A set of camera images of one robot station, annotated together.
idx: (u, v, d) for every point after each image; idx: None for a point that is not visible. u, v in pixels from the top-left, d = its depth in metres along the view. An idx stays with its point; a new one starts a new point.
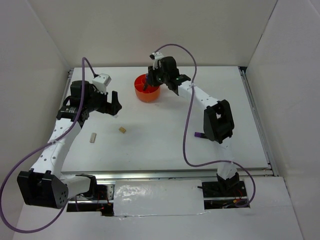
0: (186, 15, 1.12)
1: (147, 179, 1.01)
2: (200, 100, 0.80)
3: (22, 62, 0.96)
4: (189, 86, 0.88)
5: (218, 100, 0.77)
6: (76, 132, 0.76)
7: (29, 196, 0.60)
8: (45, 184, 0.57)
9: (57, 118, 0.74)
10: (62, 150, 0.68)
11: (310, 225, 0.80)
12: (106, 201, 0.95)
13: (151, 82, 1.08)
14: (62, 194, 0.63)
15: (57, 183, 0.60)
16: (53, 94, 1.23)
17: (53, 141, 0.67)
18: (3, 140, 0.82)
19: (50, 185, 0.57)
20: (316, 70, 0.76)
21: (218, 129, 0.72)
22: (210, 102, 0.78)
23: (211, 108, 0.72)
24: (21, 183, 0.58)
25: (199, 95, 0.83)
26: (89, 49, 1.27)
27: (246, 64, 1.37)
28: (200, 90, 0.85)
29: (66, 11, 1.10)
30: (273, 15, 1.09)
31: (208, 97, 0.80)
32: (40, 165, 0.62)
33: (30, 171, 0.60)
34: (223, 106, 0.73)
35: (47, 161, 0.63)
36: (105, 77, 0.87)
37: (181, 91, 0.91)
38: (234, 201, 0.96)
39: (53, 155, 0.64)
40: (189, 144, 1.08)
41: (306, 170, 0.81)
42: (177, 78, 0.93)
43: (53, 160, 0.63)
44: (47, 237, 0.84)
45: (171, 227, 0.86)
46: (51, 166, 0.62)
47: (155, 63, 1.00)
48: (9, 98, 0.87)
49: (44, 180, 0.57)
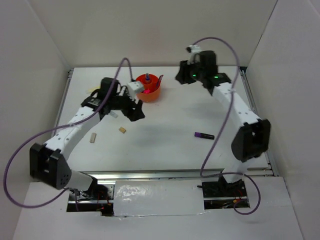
0: (186, 16, 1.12)
1: (147, 179, 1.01)
2: (238, 112, 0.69)
3: (21, 62, 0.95)
4: (227, 91, 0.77)
5: (259, 118, 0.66)
6: (94, 122, 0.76)
7: (35, 169, 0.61)
8: (51, 161, 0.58)
9: (82, 105, 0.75)
10: (77, 135, 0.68)
11: (310, 225, 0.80)
12: (106, 201, 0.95)
13: (182, 77, 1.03)
14: (64, 176, 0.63)
15: (63, 165, 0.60)
16: (53, 94, 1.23)
17: (71, 124, 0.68)
18: (4, 139, 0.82)
19: (55, 164, 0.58)
20: (316, 70, 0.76)
21: (249, 150, 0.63)
22: (250, 118, 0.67)
23: (248, 126, 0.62)
24: (32, 154, 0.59)
25: (238, 107, 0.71)
26: (89, 49, 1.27)
27: (246, 64, 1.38)
28: (239, 99, 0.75)
29: (66, 11, 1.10)
30: (273, 15, 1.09)
31: (247, 111, 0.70)
32: (53, 142, 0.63)
33: (43, 145, 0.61)
34: (262, 124, 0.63)
35: (60, 140, 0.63)
36: (138, 86, 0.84)
37: (216, 92, 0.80)
38: (234, 201, 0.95)
39: (67, 136, 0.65)
40: (189, 144, 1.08)
41: (307, 170, 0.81)
42: (216, 77, 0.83)
43: (66, 140, 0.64)
44: (47, 237, 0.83)
45: (171, 227, 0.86)
46: (62, 145, 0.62)
47: (191, 57, 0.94)
48: (8, 97, 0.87)
49: (51, 156, 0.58)
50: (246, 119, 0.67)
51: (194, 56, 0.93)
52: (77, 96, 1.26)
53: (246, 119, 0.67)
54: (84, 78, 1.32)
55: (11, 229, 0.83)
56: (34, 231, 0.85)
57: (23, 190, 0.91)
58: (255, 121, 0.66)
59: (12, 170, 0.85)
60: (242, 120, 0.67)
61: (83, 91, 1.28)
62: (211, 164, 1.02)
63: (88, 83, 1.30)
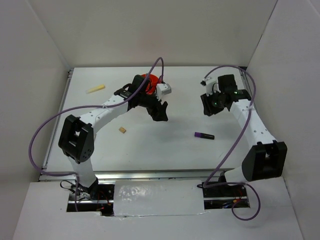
0: (186, 16, 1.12)
1: (147, 179, 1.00)
2: (253, 130, 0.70)
3: (21, 62, 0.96)
4: (245, 107, 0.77)
5: (275, 140, 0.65)
6: (123, 110, 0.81)
7: (64, 138, 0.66)
8: (82, 133, 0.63)
9: (114, 93, 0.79)
10: (107, 117, 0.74)
11: (310, 225, 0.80)
12: (106, 201, 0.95)
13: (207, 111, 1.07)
14: (87, 151, 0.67)
15: (90, 139, 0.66)
16: (53, 94, 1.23)
17: (104, 106, 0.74)
18: (4, 139, 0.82)
19: (86, 136, 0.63)
20: (315, 70, 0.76)
21: (259, 172, 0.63)
22: (265, 138, 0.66)
23: (262, 146, 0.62)
24: (66, 122, 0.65)
25: (254, 124, 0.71)
26: (89, 49, 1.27)
27: (246, 64, 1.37)
28: (257, 116, 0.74)
29: (66, 11, 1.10)
30: (273, 15, 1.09)
31: (263, 130, 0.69)
32: (87, 117, 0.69)
33: (77, 117, 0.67)
34: (277, 148, 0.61)
35: (92, 117, 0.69)
36: (167, 88, 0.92)
37: (234, 108, 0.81)
38: (234, 201, 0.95)
39: (99, 115, 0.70)
40: (189, 144, 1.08)
41: (307, 170, 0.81)
42: (235, 93, 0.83)
43: (97, 119, 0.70)
44: (47, 237, 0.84)
45: (171, 227, 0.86)
46: (93, 121, 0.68)
47: (209, 88, 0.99)
48: (9, 97, 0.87)
49: (83, 128, 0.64)
50: (261, 139, 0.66)
51: (210, 86, 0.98)
52: (77, 96, 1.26)
53: (260, 139, 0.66)
54: (84, 78, 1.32)
55: (11, 229, 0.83)
56: (34, 231, 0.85)
57: (22, 190, 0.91)
58: (270, 141, 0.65)
59: (12, 170, 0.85)
60: (256, 139, 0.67)
61: (83, 91, 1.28)
62: (211, 164, 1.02)
63: (88, 83, 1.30)
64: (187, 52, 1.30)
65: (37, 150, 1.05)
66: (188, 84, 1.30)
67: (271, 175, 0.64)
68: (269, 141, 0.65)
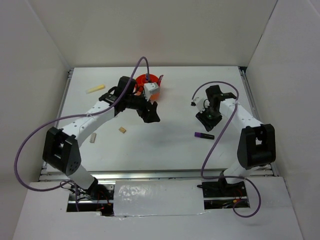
0: (186, 16, 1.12)
1: (147, 179, 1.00)
2: (241, 119, 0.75)
3: (21, 63, 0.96)
4: (232, 103, 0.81)
5: (262, 123, 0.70)
6: (109, 116, 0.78)
7: (48, 152, 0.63)
8: (66, 145, 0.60)
9: (99, 100, 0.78)
10: (91, 125, 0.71)
11: (310, 225, 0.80)
12: (106, 201, 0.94)
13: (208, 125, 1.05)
14: (74, 163, 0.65)
15: (75, 151, 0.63)
16: (53, 94, 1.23)
17: (88, 114, 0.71)
18: (4, 139, 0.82)
19: (70, 148, 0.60)
20: (315, 70, 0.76)
21: (254, 156, 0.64)
22: (253, 123, 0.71)
23: (250, 128, 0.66)
24: (47, 136, 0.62)
25: (241, 114, 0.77)
26: (89, 49, 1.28)
27: (246, 64, 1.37)
28: (243, 109, 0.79)
29: (66, 11, 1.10)
30: (273, 15, 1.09)
31: (250, 117, 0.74)
32: (70, 128, 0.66)
33: (59, 129, 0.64)
34: (265, 129, 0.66)
35: (76, 128, 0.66)
36: (154, 87, 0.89)
37: (222, 107, 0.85)
38: (234, 201, 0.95)
39: (83, 125, 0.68)
40: (189, 144, 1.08)
41: (307, 170, 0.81)
42: (221, 94, 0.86)
43: (81, 129, 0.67)
44: (47, 237, 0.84)
45: (171, 227, 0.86)
46: (77, 132, 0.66)
47: (200, 105, 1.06)
48: (9, 97, 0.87)
49: (67, 140, 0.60)
50: (249, 124, 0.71)
51: (201, 103, 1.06)
52: (77, 96, 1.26)
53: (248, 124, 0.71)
54: (84, 78, 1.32)
55: (11, 228, 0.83)
56: (34, 231, 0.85)
57: (23, 190, 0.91)
58: (257, 125, 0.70)
59: (12, 170, 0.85)
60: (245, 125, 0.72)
61: (83, 91, 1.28)
62: (211, 164, 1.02)
63: (88, 83, 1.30)
64: (187, 52, 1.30)
65: (37, 151, 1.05)
66: (188, 84, 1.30)
67: (266, 160, 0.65)
68: (257, 125, 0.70)
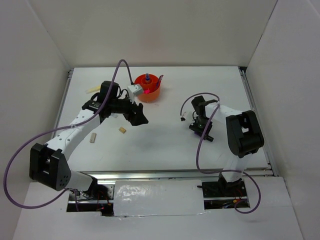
0: (186, 16, 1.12)
1: (147, 179, 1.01)
2: (224, 112, 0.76)
3: (21, 63, 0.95)
4: (214, 104, 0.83)
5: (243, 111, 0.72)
6: (94, 124, 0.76)
7: (35, 170, 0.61)
8: (53, 161, 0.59)
9: (82, 108, 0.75)
10: (78, 136, 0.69)
11: (310, 225, 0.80)
12: (106, 201, 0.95)
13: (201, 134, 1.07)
14: (64, 177, 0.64)
15: (64, 164, 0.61)
16: (53, 94, 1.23)
17: (72, 125, 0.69)
18: (4, 139, 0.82)
19: (58, 163, 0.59)
20: (315, 70, 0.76)
21: (244, 141, 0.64)
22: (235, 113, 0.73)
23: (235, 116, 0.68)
24: (32, 154, 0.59)
25: (224, 108, 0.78)
26: (89, 50, 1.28)
27: (246, 64, 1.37)
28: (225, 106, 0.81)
29: (66, 11, 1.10)
30: (273, 15, 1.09)
31: (233, 110, 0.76)
32: (55, 142, 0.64)
33: (44, 145, 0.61)
34: (248, 116, 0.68)
35: (61, 141, 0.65)
36: (137, 88, 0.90)
37: (208, 110, 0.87)
38: (234, 201, 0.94)
39: (68, 137, 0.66)
40: (189, 144, 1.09)
41: (307, 170, 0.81)
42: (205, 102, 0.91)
43: (67, 141, 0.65)
44: (47, 237, 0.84)
45: (171, 227, 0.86)
46: (63, 146, 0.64)
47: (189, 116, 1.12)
48: (8, 97, 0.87)
49: (53, 156, 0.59)
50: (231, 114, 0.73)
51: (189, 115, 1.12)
52: (77, 96, 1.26)
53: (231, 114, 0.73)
54: (84, 78, 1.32)
55: (11, 229, 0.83)
56: (34, 232, 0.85)
57: (22, 190, 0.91)
58: (239, 113, 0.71)
59: (12, 170, 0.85)
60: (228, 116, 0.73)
61: (83, 91, 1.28)
62: (211, 164, 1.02)
63: (88, 83, 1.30)
64: (187, 52, 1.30)
65: None
66: (188, 84, 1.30)
67: (257, 143, 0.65)
68: (239, 113, 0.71)
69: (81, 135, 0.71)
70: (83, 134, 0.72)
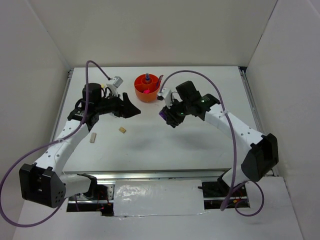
0: (186, 15, 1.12)
1: (147, 179, 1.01)
2: (240, 134, 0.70)
3: (21, 63, 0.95)
4: (221, 113, 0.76)
5: (263, 135, 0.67)
6: (83, 134, 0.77)
7: (28, 190, 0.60)
8: (44, 180, 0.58)
9: (68, 119, 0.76)
10: (67, 149, 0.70)
11: (310, 225, 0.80)
12: (106, 201, 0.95)
13: (172, 121, 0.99)
14: (59, 193, 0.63)
15: (56, 180, 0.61)
16: (53, 94, 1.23)
17: (60, 139, 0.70)
18: (4, 140, 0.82)
19: (49, 181, 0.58)
20: (315, 70, 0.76)
21: (263, 170, 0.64)
22: (253, 137, 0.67)
23: (258, 147, 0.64)
24: (22, 175, 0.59)
25: (238, 127, 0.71)
26: (89, 50, 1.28)
27: (246, 64, 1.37)
28: (236, 120, 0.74)
29: (66, 10, 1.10)
30: (273, 15, 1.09)
31: (249, 130, 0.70)
32: (44, 160, 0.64)
33: (33, 165, 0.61)
34: (270, 143, 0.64)
35: (50, 158, 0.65)
36: (116, 78, 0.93)
37: (209, 117, 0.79)
38: (234, 201, 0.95)
39: (57, 152, 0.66)
40: (189, 144, 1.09)
41: (307, 170, 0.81)
42: (202, 101, 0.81)
43: (56, 157, 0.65)
44: (48, 237, 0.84)
45: (171, 227, 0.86)
46: (53, 162, 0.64)
47: (168, 99, 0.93)
48: (8, 98, 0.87)
49: (44, 174, 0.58)
50: (251, 140, 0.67)
51: (169, 97, 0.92)
52: (77, 96, 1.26)
53: (252, 140, 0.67)
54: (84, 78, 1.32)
55: (11, 229, 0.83)
56: (34, 232, 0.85)
57: None
58: (259, 139, 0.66)
59: (13, 170, 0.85)
60: (247, 142, 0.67)
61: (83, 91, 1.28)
62: (211, 164, 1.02)
63: None
64: (187, 52, 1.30)
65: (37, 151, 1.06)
66: None
67: (273, 166, 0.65)
68: (259, 140, 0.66)
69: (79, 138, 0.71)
70: (73, 144, 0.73)
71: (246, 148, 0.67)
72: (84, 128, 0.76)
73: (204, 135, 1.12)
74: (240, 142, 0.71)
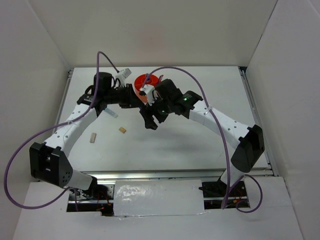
0: (186, 15, 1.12)
1: (147, 179, 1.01)
2: (227, 129, 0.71)
3: (21, 63, 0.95)
4: (205, 109, 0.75)
5: (249, 127, 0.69)
6: (90, 119, 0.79)
7: (36, 169, 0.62)
8: (53, 158, 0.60)
9: (77, 103, 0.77)
10: (75, 132, 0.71)
11: (310, 225, 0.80)
12: (106, 201, 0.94)
13: (150, 124, 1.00)
14: (66, 173, 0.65)
15: (64, 161, 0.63)
16: (52, 94, 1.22)
17: (69, 121, 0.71)
18: (4, 140, 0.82)
19: (58, 160, 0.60)
20: (316, 71, 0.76)
21: (252, 161, 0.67)
22: (241, 130, 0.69)
23: (246, 139, 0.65)
24: (32, 154, 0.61)
25: (224, 122, 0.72)
26: (89, 50, 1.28)
27: (246, 64, 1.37)
28: (221, 114, 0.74)
29: (66, 10, 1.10)
30: (272, 15, 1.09)
31: (235, 123, 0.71)
32: (53, 140, 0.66)
33: (43, 144, 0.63)
34: (256, 133, 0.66)
35: (59, 138, 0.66)
36: (124, 70, 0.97)
37: (194, 115, 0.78)
38: (235, 201, 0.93)
39: (66, 134, 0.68)
40: (189, 144, 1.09)
41: (307, 170, 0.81)
42: (184, 99, 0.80)
43: (65, 138, 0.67)
44: (47, 237, 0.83)
45: (171, 228, 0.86)
46: (62, 142, 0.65)
47: (150, 96, 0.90)
48: (8, 97, 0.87)
49: (53, 153, 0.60)
50: (239, 133, 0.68)
51: (151, 93, 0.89)
52: (77, 96, 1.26)
53: (239, 134, 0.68)
54: (84, 78, 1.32)
55: (11, 229, 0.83)
56: (33, 232, 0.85)
57: (22, 190, 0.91)
58: (246, 131, 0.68)
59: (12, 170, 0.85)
60: (236, 135, 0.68)
61: (83, 91, 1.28)
62: (211, 163, 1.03)
63: (88, 83, 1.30)
64: (187, 52, 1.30)
65: None
66: (188, 84, 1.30)
67: (259, 154, 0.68)
68: (246, 132, 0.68)
69: (78, 133, 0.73)
70: (81, 128, 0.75)
71: (235, 143, 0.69)
72: (92, 112, 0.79)
73: (204, 134, 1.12)
74: (228, 137, 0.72)
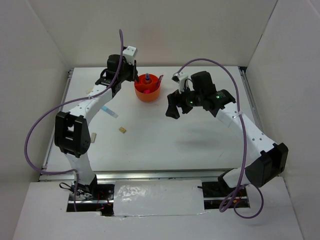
0: (186, 16, 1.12)
1: (147, 179, 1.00)
2: (251, 138, 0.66)
3: (21, 63, 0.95)
4: (235, 113, 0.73)
5: (275, 144, 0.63)
6: (107, 99, 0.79)
7: (59, 136, 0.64)
8: (76, 125, 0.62)
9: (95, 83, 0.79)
10: (95, 107, 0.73)
11: (310, 225, 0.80)
12: (105, 201, 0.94)
13: (172, 114, 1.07)
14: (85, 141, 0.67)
15: (85, 130, 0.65)
16: (52, 94, 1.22)
17: (90, 97, 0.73)
18: (4, 140, 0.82)
19: (80, 127, 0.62)
20: (316, 70, 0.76)
21: (267, 177, 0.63)
22: (265, 144, 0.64)
23: (267, 155, 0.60)
24: (57, 121, 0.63)
25: (250, 131, 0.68)
26: (89, 50, 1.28)
27: (246, 64, 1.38)
28: (249, 123, 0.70)
29: (66, 11, 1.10)
30: (272, 15, 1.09)
31: (261, 136, 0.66)
32: (76, 111, 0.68)
33: (67, 112, 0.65)
34: (280, 151, 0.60)
35: (81, 109, 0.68)
36: (133, 50, 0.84)
37: (221, 114, 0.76)
38: (235, 201, 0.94)
39: (87, 106, 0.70)
40: (189, 143, 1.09)
41: (307, 170, 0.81)
42: (217, 96, 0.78)
43: (87, 110, 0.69)
44: (47, 237, 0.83)
45: (171, 228, 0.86)
46: (84, 113, 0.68)
47: (181, 85, 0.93)
48: (8, 97, 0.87)
49: (76, 120, 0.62)
50: (262, 147, 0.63)
51: (183, 82, 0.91)
52: (77, 96, 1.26)
53: (262, 148, 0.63)
54: (84, 78, 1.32)
55: (11, 229, 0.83)
56: (33, 232, 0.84)
57: (22, 190, 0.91)
58: (271, 147, 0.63)
59: (12, 170, 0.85)
60: (258, 148, 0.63)
61: (82, 91, 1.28)
62: (212, 163, 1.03)
63: (88, 83, 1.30)
64: (186, 52, 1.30)
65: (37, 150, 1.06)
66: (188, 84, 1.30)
67: (277, 174, 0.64)
68: (270, 148, 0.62)
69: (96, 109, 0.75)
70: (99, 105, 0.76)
71: (255, 155, 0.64)
72: (110, 93, 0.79)
73: (204, 134, 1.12)
74: (249, 147, 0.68)
